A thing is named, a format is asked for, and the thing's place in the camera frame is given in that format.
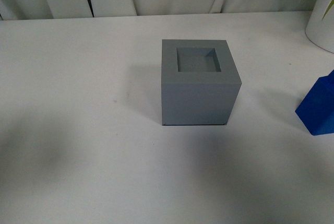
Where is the blue plastic part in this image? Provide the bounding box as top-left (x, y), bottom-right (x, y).
top-left (295, 72), bottom-right (333, 136)

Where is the gray cube base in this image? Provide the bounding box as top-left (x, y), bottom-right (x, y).
top-left (161, 39), bottom-right (242, 125)

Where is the white plant pot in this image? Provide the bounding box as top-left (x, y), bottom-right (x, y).
top-left (305, 0), bottom-right (333, 53)

